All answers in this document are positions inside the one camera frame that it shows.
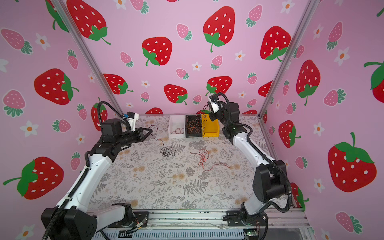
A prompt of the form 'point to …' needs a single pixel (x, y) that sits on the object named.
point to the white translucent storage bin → (177, 126)
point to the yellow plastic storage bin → (210, 129)
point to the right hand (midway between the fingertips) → (209, 101)
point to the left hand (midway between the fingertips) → (151, 129)
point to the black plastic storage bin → (189, 135)
